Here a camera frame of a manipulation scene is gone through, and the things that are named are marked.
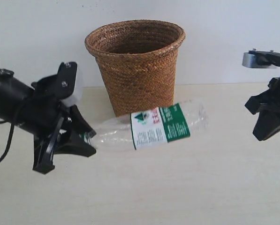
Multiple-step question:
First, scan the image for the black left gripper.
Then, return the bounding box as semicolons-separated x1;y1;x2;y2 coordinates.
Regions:
0;75;97;174

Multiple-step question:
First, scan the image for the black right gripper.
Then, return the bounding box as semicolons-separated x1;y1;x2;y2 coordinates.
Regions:
244;52;280;141

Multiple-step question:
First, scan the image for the clear plastic bottle green label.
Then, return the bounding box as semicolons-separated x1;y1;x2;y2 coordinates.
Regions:
80;100;208;151

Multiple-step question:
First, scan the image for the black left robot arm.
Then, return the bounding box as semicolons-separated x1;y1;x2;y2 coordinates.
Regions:
0;61;96;174

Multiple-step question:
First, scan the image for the brown woven wicker basket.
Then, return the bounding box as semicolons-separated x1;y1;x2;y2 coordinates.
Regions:
84;20;186;116

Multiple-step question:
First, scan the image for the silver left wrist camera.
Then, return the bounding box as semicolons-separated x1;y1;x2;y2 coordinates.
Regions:
54;61;84;107

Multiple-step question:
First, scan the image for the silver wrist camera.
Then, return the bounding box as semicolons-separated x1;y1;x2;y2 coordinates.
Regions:
54;61;84;107
242;49;277;69

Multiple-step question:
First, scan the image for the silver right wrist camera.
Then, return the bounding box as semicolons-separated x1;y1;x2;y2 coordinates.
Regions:
242;49;277;69

